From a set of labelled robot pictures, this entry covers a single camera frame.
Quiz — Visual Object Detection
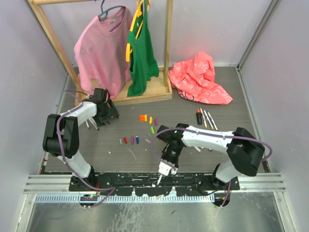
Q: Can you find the yellow capped white pen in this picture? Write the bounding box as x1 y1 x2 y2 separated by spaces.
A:
200 108 208 128

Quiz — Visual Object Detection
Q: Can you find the black highlighter body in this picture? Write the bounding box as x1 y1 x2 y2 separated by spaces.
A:
196 109 203 125

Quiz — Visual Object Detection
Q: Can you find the yellow capped marker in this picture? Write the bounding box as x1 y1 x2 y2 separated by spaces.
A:
204 110 214 130

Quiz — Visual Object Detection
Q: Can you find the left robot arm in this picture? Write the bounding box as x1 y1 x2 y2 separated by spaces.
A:
42 88 119 191

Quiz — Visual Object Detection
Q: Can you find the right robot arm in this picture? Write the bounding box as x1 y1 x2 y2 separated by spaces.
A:
156 123 266 190

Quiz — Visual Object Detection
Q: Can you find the wooden clothes rack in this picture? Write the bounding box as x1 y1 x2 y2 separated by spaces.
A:
28 0 173 105

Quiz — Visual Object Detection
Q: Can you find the coral printed cloth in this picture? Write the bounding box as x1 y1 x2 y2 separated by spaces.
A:
168 51 233 105

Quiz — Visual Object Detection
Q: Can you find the green tank top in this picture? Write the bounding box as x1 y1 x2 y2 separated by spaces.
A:
127 6 159 97

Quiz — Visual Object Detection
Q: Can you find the pink t-shirt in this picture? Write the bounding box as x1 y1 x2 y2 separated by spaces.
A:
74 7 132 99

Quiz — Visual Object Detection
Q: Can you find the yellow hanger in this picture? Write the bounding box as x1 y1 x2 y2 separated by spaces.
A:
126 0 151 62

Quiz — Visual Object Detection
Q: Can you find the grey hanger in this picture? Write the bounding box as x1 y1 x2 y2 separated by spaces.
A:
98 0 126 32

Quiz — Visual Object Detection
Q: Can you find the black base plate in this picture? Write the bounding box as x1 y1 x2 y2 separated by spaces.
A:
70 171 239 197

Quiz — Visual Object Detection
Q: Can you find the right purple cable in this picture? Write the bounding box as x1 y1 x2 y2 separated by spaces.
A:
150 128 273 206

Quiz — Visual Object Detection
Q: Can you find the slotted cable duct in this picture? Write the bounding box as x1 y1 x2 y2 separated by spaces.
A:
34 193 215 204

